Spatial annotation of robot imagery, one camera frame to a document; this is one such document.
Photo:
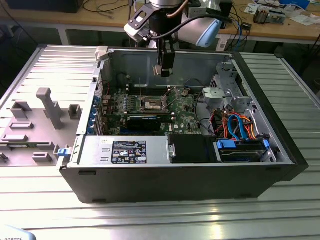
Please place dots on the black and grey PC case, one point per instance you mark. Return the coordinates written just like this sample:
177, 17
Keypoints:
162, 185

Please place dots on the RAM slot with white clips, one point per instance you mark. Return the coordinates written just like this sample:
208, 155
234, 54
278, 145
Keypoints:
133, 90
133, 85
167, 116

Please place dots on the white camera on black bracket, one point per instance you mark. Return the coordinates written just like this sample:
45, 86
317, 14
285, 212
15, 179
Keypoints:
136, 33

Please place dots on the grey electronic device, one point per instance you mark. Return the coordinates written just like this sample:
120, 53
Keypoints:
277, 17

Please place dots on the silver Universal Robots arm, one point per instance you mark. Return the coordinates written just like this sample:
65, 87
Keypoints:
197, 27

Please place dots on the grey parts rack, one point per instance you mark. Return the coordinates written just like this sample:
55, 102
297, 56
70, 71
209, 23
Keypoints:
32, 140

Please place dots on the copper and black cooler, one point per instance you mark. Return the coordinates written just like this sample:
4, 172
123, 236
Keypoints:
261, 16

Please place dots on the silver power supply unit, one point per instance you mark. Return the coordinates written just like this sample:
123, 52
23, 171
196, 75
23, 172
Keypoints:
95, 150

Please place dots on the tall black box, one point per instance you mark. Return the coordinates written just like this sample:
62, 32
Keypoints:
227, 12

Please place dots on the silver drive cage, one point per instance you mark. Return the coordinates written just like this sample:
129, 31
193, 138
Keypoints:
240, 102

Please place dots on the silver metal bracket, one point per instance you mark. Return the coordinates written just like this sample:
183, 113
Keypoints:
216, 96

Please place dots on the pale blue teach pendant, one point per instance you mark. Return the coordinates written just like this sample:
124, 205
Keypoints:
15, 233

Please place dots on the green motherboard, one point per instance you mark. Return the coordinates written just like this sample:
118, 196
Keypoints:
186, 117

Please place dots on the wooden workbench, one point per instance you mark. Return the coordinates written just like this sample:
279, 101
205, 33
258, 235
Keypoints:
75, 17

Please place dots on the blue disk carrier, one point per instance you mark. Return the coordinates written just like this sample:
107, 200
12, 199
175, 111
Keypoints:
226, 145

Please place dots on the black graphics card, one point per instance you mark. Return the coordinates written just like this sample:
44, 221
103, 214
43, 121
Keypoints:
143, 124

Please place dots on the small black adapter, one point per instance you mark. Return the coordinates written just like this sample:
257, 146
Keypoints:
247, 26

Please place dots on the CPU socket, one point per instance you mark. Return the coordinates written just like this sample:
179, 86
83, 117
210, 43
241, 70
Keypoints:
143, 103

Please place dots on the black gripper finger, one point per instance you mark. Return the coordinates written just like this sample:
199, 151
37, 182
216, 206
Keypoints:
169, 58
157, 70

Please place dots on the blue box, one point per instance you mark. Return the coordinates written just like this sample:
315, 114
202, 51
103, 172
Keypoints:
297, 3

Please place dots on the blue plastic clip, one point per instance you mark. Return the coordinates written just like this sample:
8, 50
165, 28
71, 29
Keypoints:
63, 152

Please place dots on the beige plastic block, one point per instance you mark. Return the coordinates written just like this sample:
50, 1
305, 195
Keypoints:
102, 53

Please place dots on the white papers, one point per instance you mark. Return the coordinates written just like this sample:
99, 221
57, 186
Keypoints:
303, 20

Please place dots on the hard disk drive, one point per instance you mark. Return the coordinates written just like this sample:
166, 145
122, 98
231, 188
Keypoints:
240, 156

